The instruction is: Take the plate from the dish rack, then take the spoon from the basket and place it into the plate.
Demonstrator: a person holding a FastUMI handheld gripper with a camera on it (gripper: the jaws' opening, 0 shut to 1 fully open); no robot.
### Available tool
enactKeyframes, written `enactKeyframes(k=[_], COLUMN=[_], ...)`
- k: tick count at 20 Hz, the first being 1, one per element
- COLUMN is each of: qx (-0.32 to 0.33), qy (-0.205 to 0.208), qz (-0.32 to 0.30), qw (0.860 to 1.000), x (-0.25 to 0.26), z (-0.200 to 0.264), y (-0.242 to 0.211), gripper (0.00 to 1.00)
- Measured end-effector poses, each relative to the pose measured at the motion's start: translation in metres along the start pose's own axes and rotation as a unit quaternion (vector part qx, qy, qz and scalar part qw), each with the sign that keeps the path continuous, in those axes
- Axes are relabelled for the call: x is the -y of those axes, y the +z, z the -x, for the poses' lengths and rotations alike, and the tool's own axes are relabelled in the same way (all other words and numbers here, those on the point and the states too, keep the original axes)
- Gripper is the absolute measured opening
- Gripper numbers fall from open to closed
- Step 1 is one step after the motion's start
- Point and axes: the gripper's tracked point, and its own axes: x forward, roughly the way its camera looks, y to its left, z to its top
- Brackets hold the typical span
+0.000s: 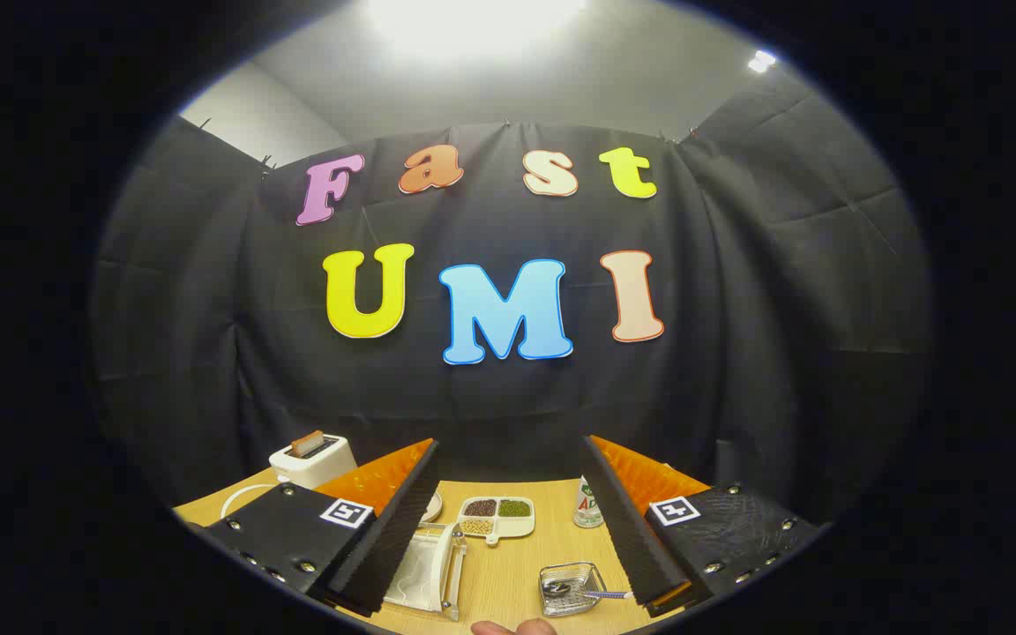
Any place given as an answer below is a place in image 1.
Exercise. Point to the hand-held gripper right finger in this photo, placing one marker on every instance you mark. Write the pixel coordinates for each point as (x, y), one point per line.
(623, 529)

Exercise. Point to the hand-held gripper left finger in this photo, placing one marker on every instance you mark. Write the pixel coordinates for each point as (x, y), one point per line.
(402, 529)

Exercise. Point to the small ceiling light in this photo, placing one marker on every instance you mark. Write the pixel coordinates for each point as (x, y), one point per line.
(761, 61)

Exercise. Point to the white green-capped drink bottle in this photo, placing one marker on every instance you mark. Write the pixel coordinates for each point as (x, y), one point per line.
(586, 511)

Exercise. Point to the white toaster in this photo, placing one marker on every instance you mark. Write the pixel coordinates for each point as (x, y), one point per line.
(318, 466)

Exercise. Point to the large ceiling light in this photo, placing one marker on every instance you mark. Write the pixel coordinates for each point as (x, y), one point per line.
(473, 22)

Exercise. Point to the toasted bread slice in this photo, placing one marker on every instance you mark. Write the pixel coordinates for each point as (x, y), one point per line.
(306, 444)

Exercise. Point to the white divided bean tray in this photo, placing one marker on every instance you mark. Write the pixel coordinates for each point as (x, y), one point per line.
(517, 525)

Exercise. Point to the beige plate with sausages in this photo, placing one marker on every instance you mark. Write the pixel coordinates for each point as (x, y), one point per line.
(433, 508)

